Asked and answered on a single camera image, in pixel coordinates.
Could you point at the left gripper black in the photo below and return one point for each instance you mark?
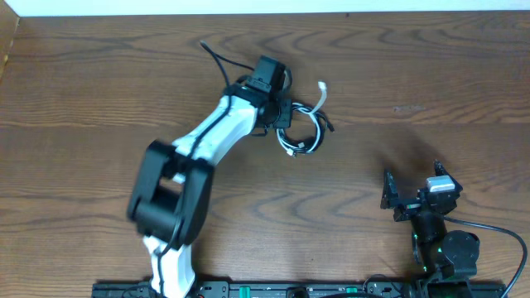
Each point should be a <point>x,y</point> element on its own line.
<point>282,112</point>

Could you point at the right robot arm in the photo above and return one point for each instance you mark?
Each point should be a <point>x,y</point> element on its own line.
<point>448,257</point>

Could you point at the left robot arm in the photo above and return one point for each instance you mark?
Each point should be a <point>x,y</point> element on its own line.
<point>172,191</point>

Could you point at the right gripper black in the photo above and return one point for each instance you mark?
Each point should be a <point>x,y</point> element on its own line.
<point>414,205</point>

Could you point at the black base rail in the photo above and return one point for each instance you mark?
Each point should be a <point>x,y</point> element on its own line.
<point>224,289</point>

